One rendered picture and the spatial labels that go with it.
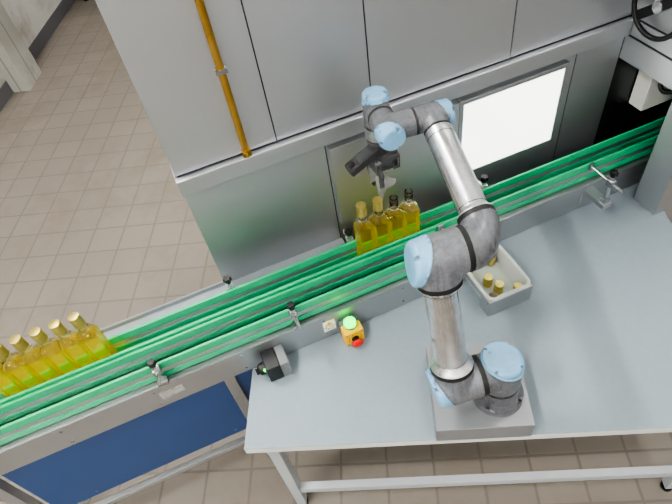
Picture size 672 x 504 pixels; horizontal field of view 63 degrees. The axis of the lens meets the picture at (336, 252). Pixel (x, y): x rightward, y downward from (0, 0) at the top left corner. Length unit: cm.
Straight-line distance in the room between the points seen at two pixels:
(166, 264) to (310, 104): 200
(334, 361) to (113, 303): 181
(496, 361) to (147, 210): 281
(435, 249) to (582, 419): 83
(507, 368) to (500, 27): 104
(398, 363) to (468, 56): 102
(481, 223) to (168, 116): 87
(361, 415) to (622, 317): 95
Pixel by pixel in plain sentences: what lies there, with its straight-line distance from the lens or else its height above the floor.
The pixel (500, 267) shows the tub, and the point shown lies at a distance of 213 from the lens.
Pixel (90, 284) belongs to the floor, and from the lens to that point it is 360.
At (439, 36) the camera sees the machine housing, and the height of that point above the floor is 156.
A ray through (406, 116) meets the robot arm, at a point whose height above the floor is 154.
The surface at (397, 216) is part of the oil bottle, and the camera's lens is 187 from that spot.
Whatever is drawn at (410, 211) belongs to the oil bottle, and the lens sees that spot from 188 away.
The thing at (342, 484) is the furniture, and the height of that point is 20.
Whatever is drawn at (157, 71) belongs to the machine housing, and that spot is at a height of 172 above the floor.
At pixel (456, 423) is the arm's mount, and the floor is 83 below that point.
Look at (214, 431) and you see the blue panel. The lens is 230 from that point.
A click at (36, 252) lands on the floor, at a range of 401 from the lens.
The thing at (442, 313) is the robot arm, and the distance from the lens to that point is 138.
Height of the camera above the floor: 242
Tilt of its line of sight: 49 degrees down
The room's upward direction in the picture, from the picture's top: 11 degrees counter-clockwise
